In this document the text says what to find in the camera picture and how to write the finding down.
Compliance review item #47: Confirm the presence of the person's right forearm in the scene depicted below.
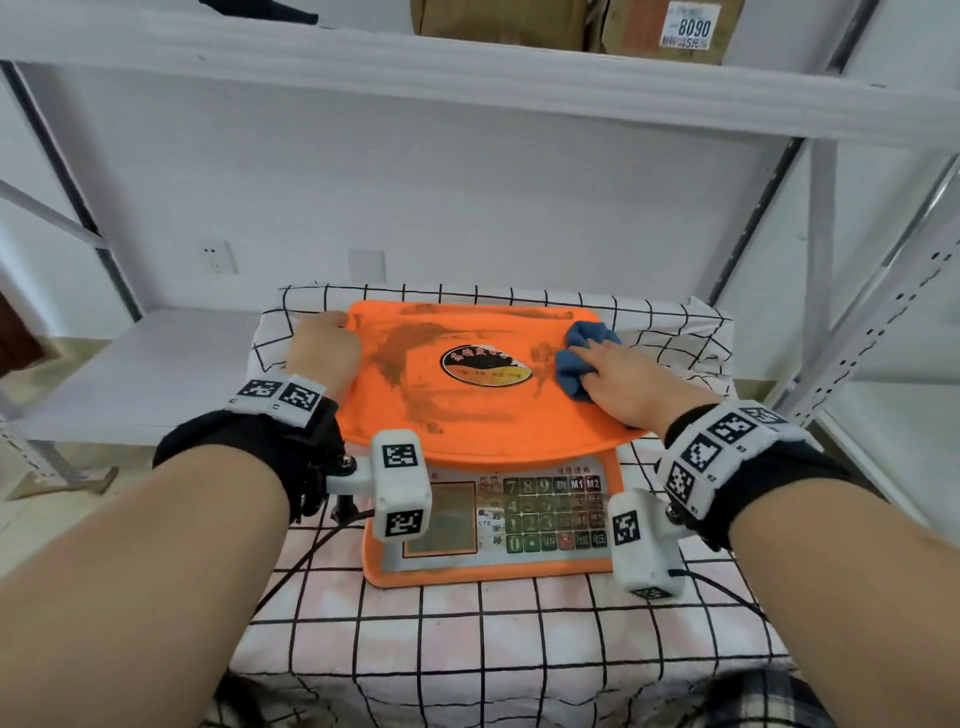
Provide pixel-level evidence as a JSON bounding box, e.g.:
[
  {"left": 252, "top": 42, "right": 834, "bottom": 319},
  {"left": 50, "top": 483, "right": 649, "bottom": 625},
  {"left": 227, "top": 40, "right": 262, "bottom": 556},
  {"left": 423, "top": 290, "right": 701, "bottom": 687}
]
[{"left": 726, "top": 477, "right": 960, "bottom": 728}]

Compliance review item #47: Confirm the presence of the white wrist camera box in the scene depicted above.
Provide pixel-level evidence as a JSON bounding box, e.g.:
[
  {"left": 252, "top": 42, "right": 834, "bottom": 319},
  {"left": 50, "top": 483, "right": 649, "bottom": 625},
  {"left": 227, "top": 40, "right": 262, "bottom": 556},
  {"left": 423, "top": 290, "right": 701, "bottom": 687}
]
[
  {"left": 606, "top": 489, "right": 688, "bottom": 602},
  {"left": 325, "top": 429, "right": 435, "bottom": 543}
]

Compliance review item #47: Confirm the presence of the black object on shelf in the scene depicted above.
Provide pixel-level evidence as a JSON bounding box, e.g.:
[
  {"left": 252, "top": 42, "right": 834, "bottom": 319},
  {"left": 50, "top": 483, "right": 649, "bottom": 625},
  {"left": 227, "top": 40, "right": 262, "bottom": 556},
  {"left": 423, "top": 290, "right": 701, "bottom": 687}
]
[{"left": 198, "top": 0, "right": 321, "bottom": 27}]

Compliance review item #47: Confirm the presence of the white metal shelf rack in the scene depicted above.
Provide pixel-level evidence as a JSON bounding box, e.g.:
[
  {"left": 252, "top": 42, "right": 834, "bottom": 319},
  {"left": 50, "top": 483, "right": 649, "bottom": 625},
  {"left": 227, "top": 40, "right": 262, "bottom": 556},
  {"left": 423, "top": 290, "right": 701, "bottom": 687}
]
[{"left": 0, "top": 0, "right": 960, "bottom": 502}]

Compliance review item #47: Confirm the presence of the white black-checked tablecloth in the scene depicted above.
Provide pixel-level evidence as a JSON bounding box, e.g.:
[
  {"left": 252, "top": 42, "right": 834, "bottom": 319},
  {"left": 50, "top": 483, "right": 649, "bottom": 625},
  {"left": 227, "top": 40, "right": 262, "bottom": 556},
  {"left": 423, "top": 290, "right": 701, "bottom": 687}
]
[{"left": 201, "top": 281, "right": 798, "bottom": 728}]

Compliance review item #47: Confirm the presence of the black camera cable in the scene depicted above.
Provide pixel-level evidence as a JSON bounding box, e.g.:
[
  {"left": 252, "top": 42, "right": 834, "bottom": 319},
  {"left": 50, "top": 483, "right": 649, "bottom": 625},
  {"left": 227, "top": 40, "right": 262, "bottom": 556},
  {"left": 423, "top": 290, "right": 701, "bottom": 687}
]
[
  {"left": 250, "top": 508, "right": 376, "bottom": 625},
  {"left": 667, "top": 567, "right": 771, "bottom": 624}
]

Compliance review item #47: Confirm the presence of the person's left hand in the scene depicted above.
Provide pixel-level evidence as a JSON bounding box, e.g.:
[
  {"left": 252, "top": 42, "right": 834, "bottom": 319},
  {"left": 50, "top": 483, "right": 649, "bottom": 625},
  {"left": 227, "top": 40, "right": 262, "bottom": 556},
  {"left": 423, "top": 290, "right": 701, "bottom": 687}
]
[{"left": 285, "top": 310, "right": 365, "bottom": 407}]

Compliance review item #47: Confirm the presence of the brown cardboard box with label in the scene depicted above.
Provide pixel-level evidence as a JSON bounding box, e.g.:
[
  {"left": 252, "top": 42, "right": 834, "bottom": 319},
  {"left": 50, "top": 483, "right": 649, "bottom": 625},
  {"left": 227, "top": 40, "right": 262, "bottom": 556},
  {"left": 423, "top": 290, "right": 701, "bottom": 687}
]
[{"left": 588, "top": 0, "right": 746, "bottom": 66}]

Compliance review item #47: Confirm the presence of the blue cleaning cloth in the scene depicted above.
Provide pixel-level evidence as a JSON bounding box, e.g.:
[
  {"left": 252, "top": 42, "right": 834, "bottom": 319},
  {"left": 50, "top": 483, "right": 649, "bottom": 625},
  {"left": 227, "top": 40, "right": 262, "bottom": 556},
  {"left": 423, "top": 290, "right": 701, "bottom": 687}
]
[{"left": 554, "top": 320, "right": 623, "bottom": 402}]

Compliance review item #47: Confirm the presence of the plaid garment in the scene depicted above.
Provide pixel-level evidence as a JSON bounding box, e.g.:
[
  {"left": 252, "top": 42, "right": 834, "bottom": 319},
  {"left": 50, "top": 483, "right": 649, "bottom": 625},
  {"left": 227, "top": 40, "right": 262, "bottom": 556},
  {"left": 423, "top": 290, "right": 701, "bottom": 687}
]
[{"left": 201, "top": 669, "right": 837, "bottom": 728}]

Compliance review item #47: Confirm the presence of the person's right hand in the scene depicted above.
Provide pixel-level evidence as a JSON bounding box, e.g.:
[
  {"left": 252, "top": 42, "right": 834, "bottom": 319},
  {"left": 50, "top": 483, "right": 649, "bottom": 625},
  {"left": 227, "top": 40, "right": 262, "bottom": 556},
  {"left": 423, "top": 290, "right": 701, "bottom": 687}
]
[{"left": 579, "top": 340, "right": 722, "bottom": 442}]

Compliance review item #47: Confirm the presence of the white blank wall plate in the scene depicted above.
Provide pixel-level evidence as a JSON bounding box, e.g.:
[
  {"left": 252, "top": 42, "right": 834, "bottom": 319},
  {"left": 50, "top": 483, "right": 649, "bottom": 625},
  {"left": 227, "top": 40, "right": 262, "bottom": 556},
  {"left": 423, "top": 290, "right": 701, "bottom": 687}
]
[{"left": 348, "top": 249, "right": 387, "bottom": 285}]

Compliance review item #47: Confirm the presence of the black wristband with white markers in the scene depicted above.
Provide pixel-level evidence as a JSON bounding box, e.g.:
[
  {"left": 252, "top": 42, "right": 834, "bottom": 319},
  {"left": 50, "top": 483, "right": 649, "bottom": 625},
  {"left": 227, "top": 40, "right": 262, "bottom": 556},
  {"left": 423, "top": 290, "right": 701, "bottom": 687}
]
[
  {"left": 655, "top": 400, "right": 888, "bottom": 553},
  {"left": 153, "top": 376, "right": 348, "bottom": 524}
]

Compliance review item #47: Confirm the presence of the orange electronic scale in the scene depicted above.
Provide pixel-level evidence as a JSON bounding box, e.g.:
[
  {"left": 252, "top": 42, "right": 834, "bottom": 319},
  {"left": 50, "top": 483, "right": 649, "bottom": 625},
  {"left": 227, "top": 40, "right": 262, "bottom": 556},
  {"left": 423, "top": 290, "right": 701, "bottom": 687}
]
[{"left": 333, "top": 300, "right": 651, "bottom": 590}]

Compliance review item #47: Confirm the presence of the person's left forearm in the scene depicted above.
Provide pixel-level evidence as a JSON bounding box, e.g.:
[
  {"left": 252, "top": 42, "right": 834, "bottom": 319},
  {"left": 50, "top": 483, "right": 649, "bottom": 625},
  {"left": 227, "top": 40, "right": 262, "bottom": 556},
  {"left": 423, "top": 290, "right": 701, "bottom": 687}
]
[{"left": 0, "top": 442, "right": 292, "bottom": 728}]

